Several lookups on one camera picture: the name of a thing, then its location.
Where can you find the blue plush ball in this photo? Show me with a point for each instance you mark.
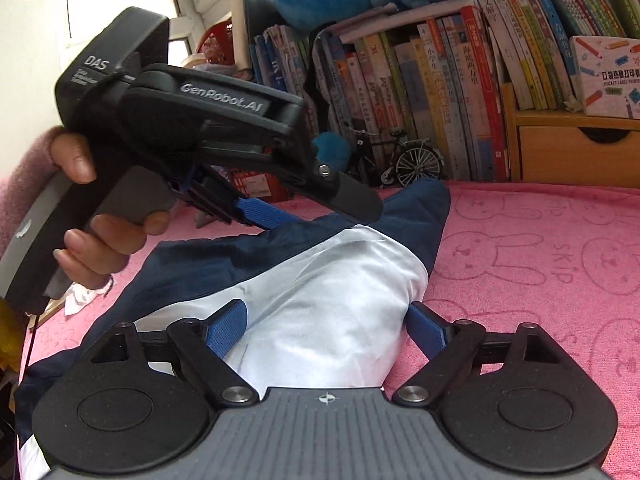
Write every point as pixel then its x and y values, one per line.
pixel 333 150

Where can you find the miniature black bicycle model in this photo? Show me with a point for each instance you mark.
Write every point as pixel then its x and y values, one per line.
pixel 410 160

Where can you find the white label printer box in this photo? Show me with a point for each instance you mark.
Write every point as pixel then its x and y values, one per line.
pixel 608 74

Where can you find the navy white jacket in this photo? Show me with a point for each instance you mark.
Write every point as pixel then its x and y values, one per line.
pixel 325 298

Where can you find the wooden desk drawer organizer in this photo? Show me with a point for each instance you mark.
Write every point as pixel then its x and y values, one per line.
pixel 549 146

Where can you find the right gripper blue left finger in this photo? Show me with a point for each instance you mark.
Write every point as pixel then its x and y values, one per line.
pixel 225 327

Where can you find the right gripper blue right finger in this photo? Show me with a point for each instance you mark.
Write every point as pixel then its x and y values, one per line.
pixel 428 330

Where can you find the row of upright books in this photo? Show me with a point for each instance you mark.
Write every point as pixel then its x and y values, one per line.
pixel 435 71

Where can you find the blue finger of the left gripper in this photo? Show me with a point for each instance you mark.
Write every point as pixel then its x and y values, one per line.
pixel 256 212

